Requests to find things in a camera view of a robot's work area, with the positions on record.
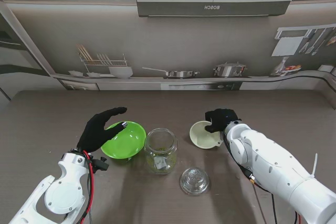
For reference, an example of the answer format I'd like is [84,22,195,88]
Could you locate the mung beans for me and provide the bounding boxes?
[146,147,176,175]

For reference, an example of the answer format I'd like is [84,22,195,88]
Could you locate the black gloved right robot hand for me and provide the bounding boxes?
[204,108,242,133]

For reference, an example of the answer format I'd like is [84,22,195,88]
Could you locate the green plastic bowl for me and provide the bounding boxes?
[100,121,147,159]

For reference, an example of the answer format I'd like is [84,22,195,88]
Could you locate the cream plastic funnel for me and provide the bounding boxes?
[189,120,224,150]

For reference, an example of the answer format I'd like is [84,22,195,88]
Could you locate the white cable tie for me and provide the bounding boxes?
[309,153,319,182]

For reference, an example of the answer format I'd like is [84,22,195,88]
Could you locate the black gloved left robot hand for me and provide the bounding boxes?
[76,106,128,154]

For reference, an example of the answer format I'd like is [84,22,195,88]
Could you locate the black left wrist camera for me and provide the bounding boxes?
[92,157,110,173]

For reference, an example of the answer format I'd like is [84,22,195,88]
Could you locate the red and black arm cable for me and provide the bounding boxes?
[62,150,96,224]

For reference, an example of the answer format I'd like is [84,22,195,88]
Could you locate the clear glass jar lid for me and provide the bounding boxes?
[179,166,211,196]

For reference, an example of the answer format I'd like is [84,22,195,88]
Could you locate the clear glass jar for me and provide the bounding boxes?
[144,127,179,175]

